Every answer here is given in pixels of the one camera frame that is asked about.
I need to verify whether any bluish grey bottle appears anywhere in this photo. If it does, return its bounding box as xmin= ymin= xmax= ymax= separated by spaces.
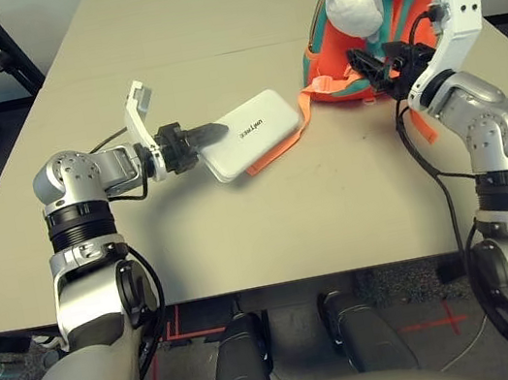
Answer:
xmin=0 ymin=356 xmax=27 ymax=380

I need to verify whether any white sneaker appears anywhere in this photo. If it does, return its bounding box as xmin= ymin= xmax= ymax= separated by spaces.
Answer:
xmin=31 ymin=330 xmax=67 ymax=370

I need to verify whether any grey robot left leg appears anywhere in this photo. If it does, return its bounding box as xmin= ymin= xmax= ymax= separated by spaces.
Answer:
xmin=200 ymin=308 xmax=276 ymax=380

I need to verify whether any thin white floor cable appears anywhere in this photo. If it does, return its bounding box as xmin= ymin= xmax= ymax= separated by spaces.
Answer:
xmin=430 ymin=321 xmax=492 ymax=373

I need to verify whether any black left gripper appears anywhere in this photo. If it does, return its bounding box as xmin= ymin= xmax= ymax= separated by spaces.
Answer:
xmin=151 ymin=113 xmax=236 ymax=177

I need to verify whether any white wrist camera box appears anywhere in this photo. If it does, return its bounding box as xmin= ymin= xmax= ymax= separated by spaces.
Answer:
xmin=390 ymin=0 xmax=499 ymax=112
xmin=116 ymin=78 xmax=169 ymax=182

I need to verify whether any grey white plush toy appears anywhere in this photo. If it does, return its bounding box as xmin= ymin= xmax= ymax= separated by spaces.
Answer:
xmin=323 ymin=0 xmax=391 ymax=54

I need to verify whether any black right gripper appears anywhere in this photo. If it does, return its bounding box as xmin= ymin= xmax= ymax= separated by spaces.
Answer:
xmin=346 ymin=35 xmax=442 ymax=107

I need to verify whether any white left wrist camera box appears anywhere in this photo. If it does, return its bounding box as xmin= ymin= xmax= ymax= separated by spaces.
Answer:
xmin=116 ymin=78 xmax=169 ymax=182

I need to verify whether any white pencil case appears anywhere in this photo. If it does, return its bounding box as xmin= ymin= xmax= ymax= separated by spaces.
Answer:
xmin=191 ymin=83 xmax=309 ymax=188

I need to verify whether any grey robot right leg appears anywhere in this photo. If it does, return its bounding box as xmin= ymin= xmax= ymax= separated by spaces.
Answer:
xmin=315 ymin=277 xmax=419 ymax=380

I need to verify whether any grey robot leg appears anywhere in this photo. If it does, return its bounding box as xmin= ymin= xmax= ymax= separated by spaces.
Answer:
xmin=315 ymin=277 xmax=419 ymax=380
xmin=200 ymin=308 xmax=276 ymax=380

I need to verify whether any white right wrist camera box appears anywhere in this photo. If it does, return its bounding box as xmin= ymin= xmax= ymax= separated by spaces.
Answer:
xmin=390 ymin=0 xmax=499 ymax=112

